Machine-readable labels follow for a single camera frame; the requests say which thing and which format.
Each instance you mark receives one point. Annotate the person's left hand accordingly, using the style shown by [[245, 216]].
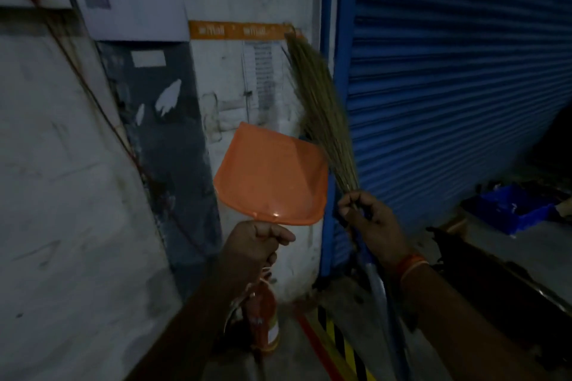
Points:
[[254, 246]]

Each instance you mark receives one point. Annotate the person's right hand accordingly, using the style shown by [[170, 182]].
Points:
[[377, 229]]

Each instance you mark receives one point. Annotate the orange plastic dustpan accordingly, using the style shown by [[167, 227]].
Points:
[[272, 175]]

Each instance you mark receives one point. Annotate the person's left forearm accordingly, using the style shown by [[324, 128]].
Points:
[[196, 327]]

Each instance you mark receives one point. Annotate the orange wrist band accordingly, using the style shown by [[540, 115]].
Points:
[[410, 264]]

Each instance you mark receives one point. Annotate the red fire extinguisher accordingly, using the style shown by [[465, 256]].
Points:
[[263, 318]]

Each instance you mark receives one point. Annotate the dark grey metal column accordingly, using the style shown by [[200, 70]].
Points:
[[174, 162]]

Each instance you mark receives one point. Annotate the blue plastic crate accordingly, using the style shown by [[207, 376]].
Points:
[[509, 211]]

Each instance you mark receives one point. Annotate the blue roller shutter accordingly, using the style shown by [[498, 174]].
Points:
[[447, 81]]

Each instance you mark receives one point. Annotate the white label list sheet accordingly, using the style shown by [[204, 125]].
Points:
[[263, 77]]

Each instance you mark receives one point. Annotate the small white label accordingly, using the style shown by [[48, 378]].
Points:
[[148, 58]]

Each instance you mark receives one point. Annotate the orange tape strip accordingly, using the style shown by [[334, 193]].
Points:
[[241, 30]]

